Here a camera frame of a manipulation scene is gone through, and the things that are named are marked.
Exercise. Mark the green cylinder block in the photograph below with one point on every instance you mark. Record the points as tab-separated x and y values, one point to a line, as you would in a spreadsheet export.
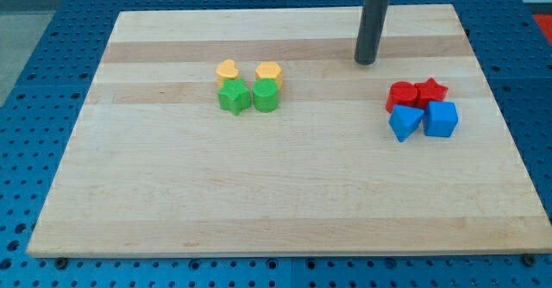
266	95

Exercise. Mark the green star block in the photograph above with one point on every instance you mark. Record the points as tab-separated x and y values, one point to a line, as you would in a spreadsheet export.
234	96

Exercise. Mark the yellow hexagon block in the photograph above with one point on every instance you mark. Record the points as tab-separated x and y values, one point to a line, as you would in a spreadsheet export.
270	69

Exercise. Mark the yellow heart block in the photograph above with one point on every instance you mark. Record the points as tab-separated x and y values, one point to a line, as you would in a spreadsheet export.
226	70

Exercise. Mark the blue triangle block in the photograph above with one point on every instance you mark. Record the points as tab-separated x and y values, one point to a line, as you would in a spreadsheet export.
404	120

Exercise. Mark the wooden board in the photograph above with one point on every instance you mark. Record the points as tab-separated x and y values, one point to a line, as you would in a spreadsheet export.
154	168

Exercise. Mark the red cylinder block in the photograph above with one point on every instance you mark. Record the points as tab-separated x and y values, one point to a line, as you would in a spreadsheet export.
401	93

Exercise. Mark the red star block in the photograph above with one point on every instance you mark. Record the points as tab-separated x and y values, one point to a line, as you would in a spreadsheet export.
428	91

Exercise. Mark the blue cube block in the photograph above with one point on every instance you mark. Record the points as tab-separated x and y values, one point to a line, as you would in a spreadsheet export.
440	119

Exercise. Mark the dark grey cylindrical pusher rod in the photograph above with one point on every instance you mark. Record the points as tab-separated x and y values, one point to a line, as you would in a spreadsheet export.
372	20

